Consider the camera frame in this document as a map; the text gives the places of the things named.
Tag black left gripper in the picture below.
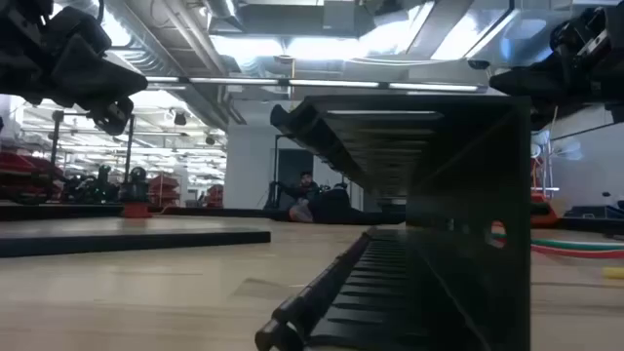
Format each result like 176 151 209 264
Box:
0 0 149 137

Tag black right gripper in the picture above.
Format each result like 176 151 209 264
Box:
489 4 624 132

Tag black slotted cable duct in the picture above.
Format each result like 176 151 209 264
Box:
253 94 532 351

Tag black duct cover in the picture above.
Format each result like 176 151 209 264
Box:
0 216 272 258

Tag green cable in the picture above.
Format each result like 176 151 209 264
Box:
491 232 624 253

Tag white desk fan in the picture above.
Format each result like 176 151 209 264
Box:
530 129 585 162

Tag metal shelf rack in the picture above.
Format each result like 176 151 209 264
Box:
530 129 562 209

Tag red storage bins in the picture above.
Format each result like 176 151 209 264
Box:
207 183 225 209
147 174 182 207
0 149 67 205

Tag orange tape dispenser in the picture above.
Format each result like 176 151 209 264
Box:
530 192 561 228

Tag red base block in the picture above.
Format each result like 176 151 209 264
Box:
121 201 153 219

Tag long ceiling light bar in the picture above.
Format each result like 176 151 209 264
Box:
145 75 488 94

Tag person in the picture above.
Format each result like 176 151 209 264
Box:
287 170 323 224

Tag black station gantry frame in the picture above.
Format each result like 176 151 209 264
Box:
272 134 318 209
50 109 137 196

